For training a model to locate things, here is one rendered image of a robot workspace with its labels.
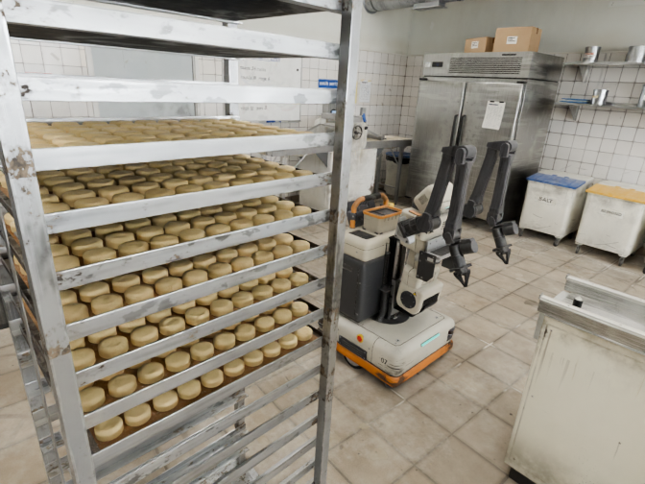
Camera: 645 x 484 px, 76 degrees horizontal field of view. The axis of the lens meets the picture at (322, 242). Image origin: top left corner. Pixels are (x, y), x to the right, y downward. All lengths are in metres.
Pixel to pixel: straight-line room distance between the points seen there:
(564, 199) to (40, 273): 5.08
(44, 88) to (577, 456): 1.99
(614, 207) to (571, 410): 3.48
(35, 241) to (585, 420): 1.81
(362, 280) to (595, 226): 3.37
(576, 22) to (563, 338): 4.73
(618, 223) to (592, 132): 1.24
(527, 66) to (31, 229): 5.00
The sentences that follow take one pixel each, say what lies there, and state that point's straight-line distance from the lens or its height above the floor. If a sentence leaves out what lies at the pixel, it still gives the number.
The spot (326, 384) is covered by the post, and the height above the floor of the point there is 0.83.
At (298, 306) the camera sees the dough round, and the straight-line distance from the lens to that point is 1.11.
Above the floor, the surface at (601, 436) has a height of 0.47.
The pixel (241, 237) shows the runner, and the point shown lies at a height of 1.32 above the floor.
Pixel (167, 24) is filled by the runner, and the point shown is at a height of 1.69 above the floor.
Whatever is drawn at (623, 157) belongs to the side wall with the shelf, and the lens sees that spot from 5.80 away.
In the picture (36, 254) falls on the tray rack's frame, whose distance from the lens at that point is 0.68.
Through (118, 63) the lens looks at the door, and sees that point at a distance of 4.87.
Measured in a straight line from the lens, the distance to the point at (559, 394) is 1.93.
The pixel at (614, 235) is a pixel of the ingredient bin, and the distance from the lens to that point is 5.24.
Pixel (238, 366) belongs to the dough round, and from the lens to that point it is 1.06.
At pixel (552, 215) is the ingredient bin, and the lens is 5.40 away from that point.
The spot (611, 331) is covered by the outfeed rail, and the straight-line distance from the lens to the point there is 1.77.
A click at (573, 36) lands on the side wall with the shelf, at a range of 6.06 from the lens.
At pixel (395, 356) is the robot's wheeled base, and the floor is 0.25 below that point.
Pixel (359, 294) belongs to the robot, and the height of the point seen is 0.49.
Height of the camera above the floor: 1.62
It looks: 21 degrees down
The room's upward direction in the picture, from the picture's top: 3 degrees clockwise
